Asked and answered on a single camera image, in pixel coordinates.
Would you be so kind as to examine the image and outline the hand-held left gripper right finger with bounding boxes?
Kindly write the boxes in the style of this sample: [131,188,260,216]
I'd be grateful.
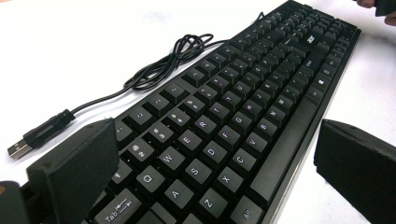
[313,119,396,224]

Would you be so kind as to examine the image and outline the black computer keyboard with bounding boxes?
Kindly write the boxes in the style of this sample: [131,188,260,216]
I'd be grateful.
[78,0,362,224]

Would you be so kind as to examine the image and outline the black keyboard cable with plug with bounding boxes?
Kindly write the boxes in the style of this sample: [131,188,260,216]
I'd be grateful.
[7,10,266,161]

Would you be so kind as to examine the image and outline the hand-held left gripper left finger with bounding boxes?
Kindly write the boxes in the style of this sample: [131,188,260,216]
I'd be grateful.
[26,117,120,224]

